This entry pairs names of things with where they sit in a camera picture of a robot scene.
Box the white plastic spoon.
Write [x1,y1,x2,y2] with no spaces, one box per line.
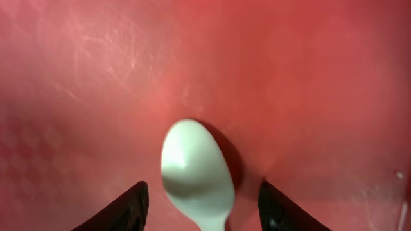
[161,119,235,231]

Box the red serving tray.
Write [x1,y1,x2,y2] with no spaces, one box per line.
[1,0,410,230]

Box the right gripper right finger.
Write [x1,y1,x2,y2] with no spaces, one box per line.
[258,181,331,231]

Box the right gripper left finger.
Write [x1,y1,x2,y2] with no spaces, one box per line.
[73,181,149,231]

